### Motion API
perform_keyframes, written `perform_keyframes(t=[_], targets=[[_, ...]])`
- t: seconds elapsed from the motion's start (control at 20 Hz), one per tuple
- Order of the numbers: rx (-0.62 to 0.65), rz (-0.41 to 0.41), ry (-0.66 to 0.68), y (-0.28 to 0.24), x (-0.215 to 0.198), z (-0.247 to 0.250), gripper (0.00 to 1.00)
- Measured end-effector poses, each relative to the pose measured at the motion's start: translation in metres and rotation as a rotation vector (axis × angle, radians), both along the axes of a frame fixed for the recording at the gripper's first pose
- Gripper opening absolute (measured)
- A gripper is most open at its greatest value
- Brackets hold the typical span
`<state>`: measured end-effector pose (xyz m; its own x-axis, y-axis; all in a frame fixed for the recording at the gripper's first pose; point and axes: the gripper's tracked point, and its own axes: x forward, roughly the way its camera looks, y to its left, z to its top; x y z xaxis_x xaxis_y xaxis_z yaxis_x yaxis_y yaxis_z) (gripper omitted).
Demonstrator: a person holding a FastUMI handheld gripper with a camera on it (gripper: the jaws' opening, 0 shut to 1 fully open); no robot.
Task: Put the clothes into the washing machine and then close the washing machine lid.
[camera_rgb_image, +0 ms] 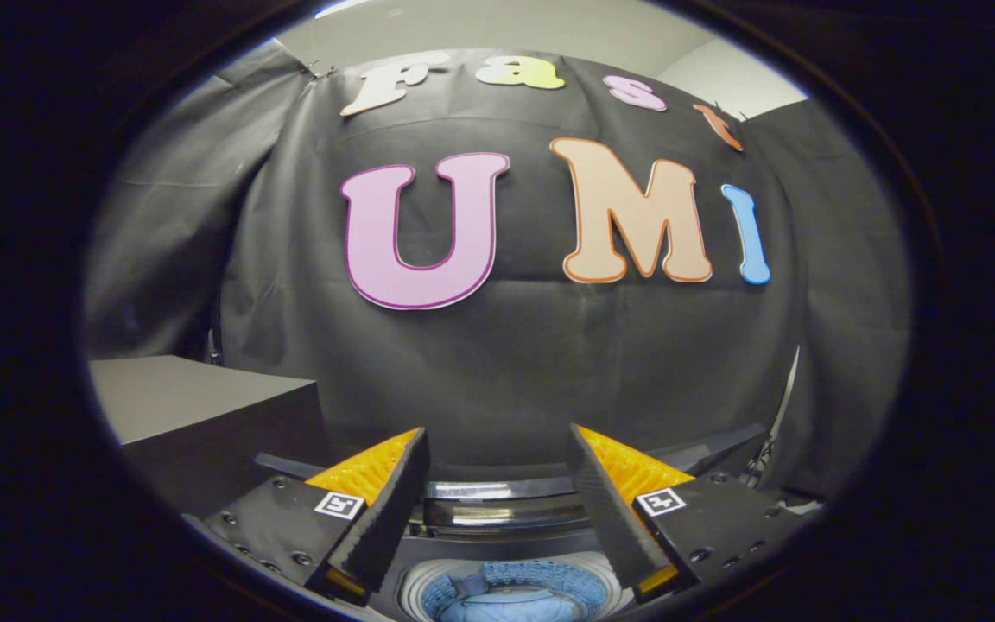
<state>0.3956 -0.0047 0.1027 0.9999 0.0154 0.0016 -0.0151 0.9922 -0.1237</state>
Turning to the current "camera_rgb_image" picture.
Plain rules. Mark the dark cabinet with beige side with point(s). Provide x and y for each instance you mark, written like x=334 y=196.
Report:
x=195 y=406

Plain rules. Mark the black tripod stand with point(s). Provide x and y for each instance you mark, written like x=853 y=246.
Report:
x=776 y=423

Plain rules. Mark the light blue shirt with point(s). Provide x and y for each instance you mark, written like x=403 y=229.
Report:
x=506 y=609

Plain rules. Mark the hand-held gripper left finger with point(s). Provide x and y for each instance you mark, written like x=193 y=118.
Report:
x=389 y=518

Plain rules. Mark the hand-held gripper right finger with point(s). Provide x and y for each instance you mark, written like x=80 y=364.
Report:
x=605 y=518

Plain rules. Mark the grey washing machine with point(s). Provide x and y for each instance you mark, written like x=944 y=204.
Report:
x=497 y=549

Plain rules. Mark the black backdrop cloth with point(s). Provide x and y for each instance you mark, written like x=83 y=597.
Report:
x=506 y=371

